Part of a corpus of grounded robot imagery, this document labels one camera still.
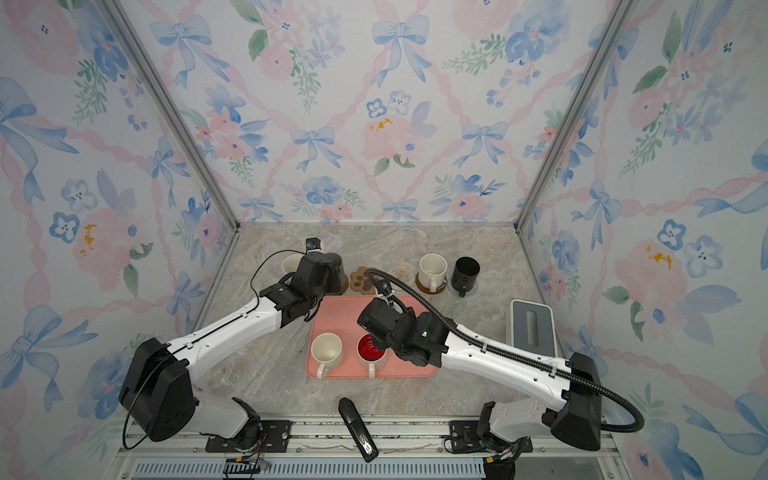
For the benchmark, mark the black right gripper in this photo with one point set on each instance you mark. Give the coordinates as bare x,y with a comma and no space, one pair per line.
408,314

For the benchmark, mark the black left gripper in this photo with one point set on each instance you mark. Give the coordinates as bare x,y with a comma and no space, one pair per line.
335,276

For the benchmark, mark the cork paw print coaster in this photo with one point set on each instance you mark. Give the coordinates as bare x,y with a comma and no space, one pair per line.
361,283

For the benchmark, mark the red interior mug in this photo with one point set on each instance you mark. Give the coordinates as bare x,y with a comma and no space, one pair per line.
371,357

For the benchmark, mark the multicolour embroidered round coaster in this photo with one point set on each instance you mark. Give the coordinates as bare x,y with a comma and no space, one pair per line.
404,274

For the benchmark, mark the grey woven round coaster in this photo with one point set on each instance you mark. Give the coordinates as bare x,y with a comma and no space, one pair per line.
463,292

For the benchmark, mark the cream mug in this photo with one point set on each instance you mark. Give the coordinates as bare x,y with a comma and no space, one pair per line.
432,275
327,350

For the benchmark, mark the black mug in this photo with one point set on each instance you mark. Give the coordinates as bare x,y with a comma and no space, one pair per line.
465,272

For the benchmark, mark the light blue mug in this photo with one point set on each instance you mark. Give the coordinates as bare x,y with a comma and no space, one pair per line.
291,263

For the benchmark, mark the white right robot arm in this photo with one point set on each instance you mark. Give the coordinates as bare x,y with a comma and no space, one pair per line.
555,405

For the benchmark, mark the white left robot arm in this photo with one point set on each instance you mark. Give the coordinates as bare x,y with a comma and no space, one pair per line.
158,393

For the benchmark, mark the clear plastic cup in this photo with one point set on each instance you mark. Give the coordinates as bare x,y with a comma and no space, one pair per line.
222,382

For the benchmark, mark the pink plastic tray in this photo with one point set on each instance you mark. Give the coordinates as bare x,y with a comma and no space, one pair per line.
338,315

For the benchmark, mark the black handheld device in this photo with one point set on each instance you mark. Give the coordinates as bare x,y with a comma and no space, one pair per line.
358,430

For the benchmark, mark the white grey tissue box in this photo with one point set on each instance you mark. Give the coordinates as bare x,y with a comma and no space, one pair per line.
531,328

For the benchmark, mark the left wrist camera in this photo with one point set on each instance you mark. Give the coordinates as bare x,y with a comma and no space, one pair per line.
313,244

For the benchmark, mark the aluminium rail base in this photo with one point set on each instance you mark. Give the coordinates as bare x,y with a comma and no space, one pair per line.
321,447

